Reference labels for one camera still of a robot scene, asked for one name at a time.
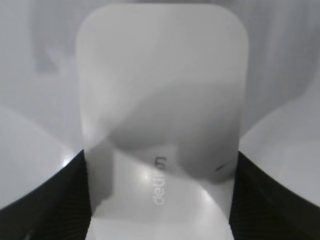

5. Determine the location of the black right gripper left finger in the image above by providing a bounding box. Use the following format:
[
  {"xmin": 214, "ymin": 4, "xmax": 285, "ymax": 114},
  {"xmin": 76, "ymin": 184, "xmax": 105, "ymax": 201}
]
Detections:
[{"xmin": 0, "ymin": 151, "xmax": 92, "ymax": 240}]

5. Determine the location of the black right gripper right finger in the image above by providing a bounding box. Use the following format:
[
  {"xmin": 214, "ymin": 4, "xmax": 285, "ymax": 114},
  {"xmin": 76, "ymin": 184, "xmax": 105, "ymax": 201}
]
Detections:
[{"xmin": 229, "ymin": 152, "xmax": 320, "ymax": 240}]

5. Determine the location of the white rectangular board eraser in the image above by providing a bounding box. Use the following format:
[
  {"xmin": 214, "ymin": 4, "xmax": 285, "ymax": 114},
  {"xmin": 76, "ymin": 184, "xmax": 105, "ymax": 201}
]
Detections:
[{"xmin": 76, "ymin": 3, "xmax": 249, "ymax": 240}]

